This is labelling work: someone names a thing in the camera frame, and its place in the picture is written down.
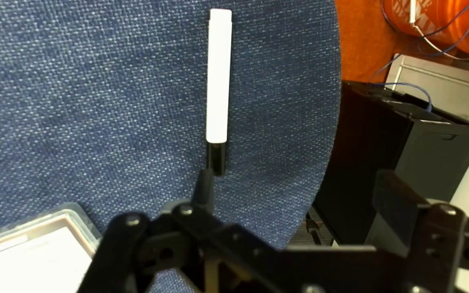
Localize black rectangular box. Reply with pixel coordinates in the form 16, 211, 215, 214
311, 79, 469, 242

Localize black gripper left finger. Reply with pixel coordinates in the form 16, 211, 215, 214
192, 167, 217, 216

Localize white marker with black cap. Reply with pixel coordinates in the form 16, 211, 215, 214
205, 6, 235, 177

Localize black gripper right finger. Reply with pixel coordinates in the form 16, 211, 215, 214
363, 169, 433, 257

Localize blue round tablecloth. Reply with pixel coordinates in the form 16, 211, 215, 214
0, 0, 344, 293

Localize white flat plastic box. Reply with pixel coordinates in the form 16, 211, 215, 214
0, 201, 104, 293

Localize orange cable spool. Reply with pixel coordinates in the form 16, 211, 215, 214
379, 0, 469, 58

